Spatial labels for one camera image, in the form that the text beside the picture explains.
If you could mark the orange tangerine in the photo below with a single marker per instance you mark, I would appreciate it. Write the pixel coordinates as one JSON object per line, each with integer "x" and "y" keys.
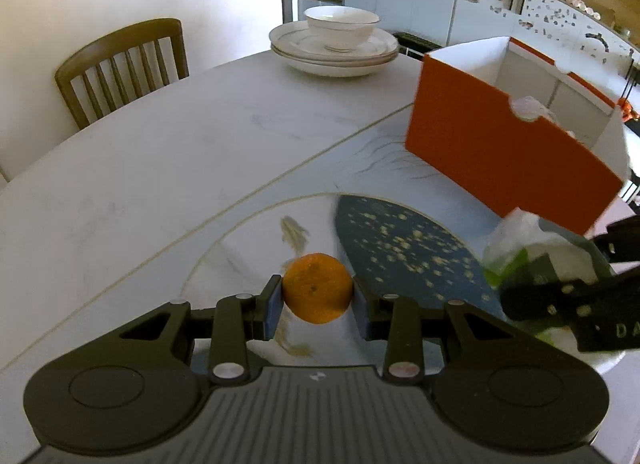
{"x": 317, "y": 288}

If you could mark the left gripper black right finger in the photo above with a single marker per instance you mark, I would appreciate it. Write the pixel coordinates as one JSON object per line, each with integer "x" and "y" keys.
{"x": 404, "y": 326}

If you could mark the stacked white plates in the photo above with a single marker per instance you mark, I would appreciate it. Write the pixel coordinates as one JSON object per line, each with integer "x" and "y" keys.
{"x": 306, "y": 52}

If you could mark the black shoe rack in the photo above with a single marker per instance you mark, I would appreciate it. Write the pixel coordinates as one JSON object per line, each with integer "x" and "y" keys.
{"x": 413, "y": 46}

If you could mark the red white cardboard box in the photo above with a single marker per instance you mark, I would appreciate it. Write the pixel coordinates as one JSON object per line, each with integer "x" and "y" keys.
{"x": 502, "y": 121}

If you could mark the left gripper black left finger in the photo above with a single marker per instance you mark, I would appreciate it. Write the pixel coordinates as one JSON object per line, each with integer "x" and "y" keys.
{"x": 228, "y": 326}

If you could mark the white blue tissue pack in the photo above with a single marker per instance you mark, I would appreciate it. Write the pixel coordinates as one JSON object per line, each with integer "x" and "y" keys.
{"x": 527, "y": 249}

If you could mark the white ceramic bowl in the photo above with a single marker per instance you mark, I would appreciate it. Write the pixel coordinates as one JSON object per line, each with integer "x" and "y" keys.
{"x": 341, "y": 28}

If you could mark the wooden dining chair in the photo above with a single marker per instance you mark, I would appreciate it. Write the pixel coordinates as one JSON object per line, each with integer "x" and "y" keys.
{"x": 121, "y": 67}

